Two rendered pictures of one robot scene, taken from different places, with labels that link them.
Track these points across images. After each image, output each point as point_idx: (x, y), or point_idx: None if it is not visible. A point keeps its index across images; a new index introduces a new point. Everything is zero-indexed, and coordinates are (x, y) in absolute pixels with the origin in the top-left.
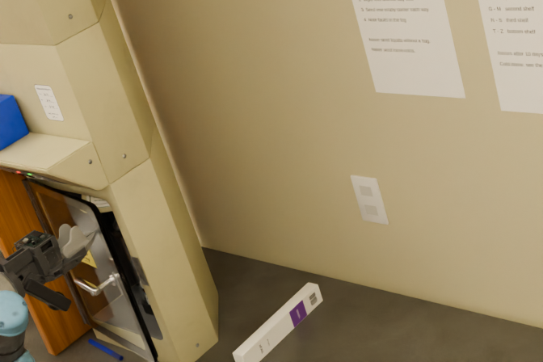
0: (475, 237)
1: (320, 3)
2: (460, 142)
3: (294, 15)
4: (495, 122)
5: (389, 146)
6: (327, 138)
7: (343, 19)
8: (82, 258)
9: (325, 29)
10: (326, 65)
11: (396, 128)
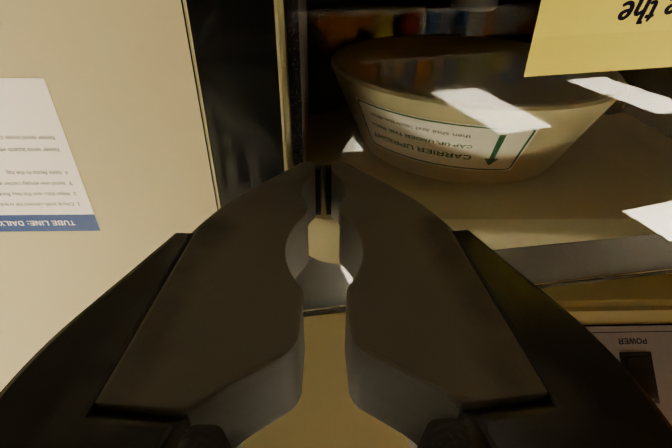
0: None
1: (135, 189)
2: None
3: (179, 175)
4: None
5: None
6: None
7: (100, 171)
8: (119, 288)
9: (130, 160)
10: (132, 113)
11: (1, 19)
